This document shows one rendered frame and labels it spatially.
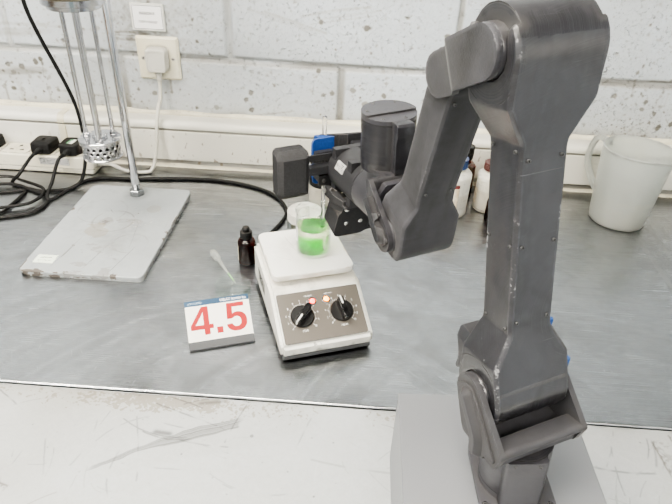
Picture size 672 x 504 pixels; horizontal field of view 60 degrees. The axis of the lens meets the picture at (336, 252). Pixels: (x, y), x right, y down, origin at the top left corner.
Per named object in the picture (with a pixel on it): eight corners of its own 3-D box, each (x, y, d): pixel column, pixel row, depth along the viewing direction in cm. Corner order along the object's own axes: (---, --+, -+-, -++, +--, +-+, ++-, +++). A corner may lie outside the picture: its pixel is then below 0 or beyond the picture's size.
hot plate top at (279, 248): (355, 271, 84) (355, 266, 83) (272, 283, 80) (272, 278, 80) (331, 229, 93) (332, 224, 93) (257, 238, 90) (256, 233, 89)
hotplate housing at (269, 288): (372, 348, 82) (377, 303, 78) (281, 364, 79) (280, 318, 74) (329, 260, 100) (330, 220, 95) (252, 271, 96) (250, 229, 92)
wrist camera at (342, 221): (339, 201, 68) (337, 251, 71) (395, 191, 70) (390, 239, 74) (318, 181, 72) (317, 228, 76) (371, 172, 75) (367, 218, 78)
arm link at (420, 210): (616, 27, 36) (525, -53, 42) (503, 42, 33) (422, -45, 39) (478, 294, 59) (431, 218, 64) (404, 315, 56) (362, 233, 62)
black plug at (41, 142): (46, 158, 119) (43, 149, 118) (24, 157, 119) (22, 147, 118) (61, 145, 125) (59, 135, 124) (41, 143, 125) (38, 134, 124)
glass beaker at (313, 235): (308, 267, 83) (309, 218, 79) (287, 249, 87) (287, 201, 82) (341, 254, 86) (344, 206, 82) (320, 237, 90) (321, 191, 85)
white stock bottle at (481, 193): (505, 210, 117) (515, 164, 112) (486, 217, 114) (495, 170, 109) (484, 198, 121) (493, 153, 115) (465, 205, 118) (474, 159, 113)
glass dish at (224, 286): (236, 310, 88) (235, 299, 86) (208, 298, 90) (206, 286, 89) (258, 292, 92) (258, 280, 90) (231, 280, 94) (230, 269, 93)
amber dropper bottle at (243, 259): (260, 261, 99) (258, 225, 95) (247, 268, 97) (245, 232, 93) (247, 254, 100) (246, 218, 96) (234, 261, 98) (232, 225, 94)
